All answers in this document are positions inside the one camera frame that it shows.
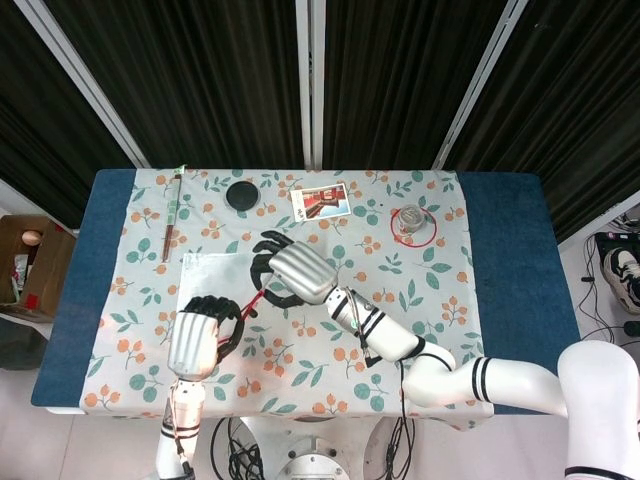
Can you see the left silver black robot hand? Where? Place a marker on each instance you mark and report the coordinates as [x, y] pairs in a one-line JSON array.
[[192, 345]]

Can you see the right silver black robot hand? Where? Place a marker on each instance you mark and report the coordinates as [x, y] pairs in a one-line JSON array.
[[302, 272]]

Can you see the red thin stick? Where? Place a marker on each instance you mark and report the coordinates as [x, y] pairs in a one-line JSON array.
[[255, 300]]

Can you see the clear mesh zipper pouch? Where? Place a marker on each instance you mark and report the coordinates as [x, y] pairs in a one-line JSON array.
[[215, 275]]

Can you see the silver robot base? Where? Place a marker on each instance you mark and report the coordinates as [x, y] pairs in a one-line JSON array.
[[310, 460]]

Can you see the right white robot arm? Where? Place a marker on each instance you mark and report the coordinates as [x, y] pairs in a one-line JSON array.
[[390, 340]]

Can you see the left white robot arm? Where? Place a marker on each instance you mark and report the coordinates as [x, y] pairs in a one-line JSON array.
[[182, 410]]

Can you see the postcard with red picture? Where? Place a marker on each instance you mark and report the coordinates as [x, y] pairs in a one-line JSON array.
[[320, 201]]

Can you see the black round lid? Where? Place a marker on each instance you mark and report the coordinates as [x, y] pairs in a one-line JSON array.
[[242, 196]]

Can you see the floral fruit print tablecloth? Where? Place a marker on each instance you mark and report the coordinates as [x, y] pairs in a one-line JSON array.
[[400, 300]]

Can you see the clear jar of paper clips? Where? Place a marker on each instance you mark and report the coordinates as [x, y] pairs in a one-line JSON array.
[[411, 218]]

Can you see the brown chopsticks in green sleeve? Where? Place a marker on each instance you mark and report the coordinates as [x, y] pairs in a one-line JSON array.
[[171, 220]]

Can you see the brown cardboard box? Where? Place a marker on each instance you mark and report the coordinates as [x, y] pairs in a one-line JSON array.
[[45, 270]]

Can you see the beige egg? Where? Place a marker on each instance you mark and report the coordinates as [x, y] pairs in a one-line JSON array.
[[30, 237]]

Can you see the dark pleated curtain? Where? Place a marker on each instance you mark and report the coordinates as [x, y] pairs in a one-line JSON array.
[[210, 75]]

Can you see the black and white sneaker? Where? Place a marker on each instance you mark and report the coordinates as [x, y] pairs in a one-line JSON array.
[[620, 275]]

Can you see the white frame post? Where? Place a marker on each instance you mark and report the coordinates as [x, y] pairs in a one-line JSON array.
[[475, 85], [85, 85], [310, 85]]

